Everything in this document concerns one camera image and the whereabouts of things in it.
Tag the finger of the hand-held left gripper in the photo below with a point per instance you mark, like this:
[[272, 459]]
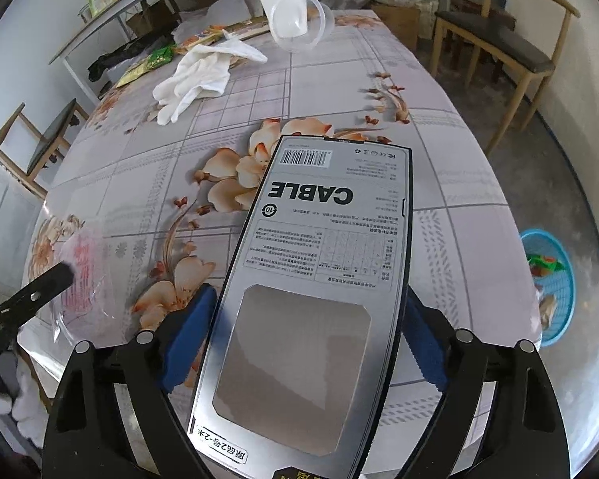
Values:
[[35, 294]]

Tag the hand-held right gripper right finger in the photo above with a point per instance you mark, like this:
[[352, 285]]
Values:
[[427, 349]]

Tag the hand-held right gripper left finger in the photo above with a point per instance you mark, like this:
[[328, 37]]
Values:
[[189, 339]]

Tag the clear bag with red print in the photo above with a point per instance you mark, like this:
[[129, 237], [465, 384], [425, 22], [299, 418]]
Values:
[[87, 269]]

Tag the blue plastic basket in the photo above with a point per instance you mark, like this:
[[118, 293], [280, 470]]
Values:
[[564, 304]]

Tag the person's white fluffy clothing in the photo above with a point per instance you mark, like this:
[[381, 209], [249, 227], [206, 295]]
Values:
[[25, 409]]

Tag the pale crumpled wrapper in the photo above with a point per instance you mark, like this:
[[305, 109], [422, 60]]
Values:
[[546, 309]]

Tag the wooden chair with dark seat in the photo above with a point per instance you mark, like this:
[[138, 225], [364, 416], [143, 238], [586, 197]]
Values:
[[50, 134], [494, 40]]

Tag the white side table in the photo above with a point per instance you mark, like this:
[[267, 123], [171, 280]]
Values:
[[80, 80]]

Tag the yellow and green snack packet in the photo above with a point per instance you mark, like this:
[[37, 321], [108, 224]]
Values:
[[147, 62]]

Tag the black cloth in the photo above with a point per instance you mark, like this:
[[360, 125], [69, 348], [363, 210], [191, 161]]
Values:
[[125, 52]]

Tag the floral tablecloth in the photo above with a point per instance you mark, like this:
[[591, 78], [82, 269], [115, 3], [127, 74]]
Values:
[[329, 85]]

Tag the small glass jar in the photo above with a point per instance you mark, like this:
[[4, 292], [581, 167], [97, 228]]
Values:
[[85, 14]]

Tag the cardboard box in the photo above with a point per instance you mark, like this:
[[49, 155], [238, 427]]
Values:
[[147, 20], [397, 22]]

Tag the flat orange and yellow packet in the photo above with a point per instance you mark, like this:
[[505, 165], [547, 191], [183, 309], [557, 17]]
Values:
[[204, 35]]

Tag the clear plastic measuring jug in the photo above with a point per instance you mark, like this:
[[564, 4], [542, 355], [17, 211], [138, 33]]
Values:
[[319, 35]]

